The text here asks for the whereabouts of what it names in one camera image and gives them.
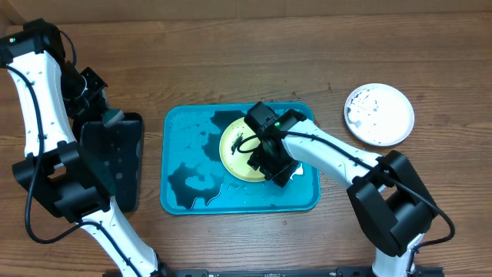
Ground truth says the green grey sponge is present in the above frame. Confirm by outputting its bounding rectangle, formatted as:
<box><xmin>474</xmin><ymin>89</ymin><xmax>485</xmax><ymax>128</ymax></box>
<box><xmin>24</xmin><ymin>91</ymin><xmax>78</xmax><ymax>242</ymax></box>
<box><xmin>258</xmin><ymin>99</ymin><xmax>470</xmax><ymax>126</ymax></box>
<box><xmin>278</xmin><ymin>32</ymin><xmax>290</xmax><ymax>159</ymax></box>
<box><xmin>101</xmin><ymin>108</ymin><xmax>125</xmax><ymax>128</ymax></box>

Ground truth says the yellow plate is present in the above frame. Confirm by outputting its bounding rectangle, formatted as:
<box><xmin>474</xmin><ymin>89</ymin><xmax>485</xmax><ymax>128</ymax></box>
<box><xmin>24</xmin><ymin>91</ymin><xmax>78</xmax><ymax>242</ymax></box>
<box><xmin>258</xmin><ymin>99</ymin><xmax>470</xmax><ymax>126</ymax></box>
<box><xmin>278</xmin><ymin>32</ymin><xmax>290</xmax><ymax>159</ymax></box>
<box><xmin>219</xmin><ymin>117</ymin><xmax>265</xmax><ymax>182</ymax></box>

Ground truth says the pink white plate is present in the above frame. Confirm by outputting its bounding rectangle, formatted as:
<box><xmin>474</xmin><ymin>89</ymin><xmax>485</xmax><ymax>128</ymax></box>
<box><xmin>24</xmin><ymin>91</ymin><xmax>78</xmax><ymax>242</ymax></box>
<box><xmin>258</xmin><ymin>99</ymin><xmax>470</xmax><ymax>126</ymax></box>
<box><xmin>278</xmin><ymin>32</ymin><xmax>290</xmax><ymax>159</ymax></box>
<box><xmin>344</xmin><ymin>83</ymin><xmax>415</xmax><ymax>147</ymax></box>

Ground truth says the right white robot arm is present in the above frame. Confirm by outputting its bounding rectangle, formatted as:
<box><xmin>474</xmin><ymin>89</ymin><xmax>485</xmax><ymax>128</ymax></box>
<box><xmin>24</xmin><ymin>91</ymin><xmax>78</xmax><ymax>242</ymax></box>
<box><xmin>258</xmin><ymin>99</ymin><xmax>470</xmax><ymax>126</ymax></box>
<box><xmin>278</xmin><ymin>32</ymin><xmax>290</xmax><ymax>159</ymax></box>
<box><xmin>244</xmin><ymin>104</ymin><xmax>437</xmax><ymax>276</ymax></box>

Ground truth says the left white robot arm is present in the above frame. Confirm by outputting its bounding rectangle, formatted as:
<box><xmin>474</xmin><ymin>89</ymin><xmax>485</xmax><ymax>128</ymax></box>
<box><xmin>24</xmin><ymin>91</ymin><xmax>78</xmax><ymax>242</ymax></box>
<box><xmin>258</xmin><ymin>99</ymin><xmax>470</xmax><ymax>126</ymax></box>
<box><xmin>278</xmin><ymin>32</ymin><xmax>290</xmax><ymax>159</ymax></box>
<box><xmin>1</xmin><ymin>18</ymin><xmax>171</xmax><ymax>276</ymax></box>

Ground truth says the black water tray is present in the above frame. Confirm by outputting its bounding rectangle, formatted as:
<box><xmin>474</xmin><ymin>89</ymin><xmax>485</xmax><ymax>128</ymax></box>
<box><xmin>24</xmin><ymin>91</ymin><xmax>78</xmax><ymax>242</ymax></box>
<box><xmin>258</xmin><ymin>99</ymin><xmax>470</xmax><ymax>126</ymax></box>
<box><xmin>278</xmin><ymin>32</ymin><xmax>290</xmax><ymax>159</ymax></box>
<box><xmin>80</xmin><ymin>112</ymin><xmax>145</xmax><ymax>213</ymax></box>

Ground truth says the teal plastic tray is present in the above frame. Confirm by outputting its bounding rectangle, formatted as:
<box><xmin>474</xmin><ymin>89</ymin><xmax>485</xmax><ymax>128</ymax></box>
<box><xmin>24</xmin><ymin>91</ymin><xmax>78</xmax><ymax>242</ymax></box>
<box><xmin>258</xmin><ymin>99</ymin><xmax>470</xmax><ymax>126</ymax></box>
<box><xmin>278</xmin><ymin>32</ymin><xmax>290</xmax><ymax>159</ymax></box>
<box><xmin>160</xmin><ymin>103</ymin><xmax>321</xmax><ymax>215</ymax></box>

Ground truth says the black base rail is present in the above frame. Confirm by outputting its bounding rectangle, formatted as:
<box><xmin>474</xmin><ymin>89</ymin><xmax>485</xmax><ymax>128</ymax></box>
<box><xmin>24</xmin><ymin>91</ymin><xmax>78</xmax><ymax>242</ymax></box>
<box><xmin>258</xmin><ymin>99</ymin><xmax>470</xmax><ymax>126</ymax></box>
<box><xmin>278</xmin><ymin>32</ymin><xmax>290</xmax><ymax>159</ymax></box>
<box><xmin>102</xmin><ymin>265</ymin><xmax>447</xmax><ymax>277</ymax></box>

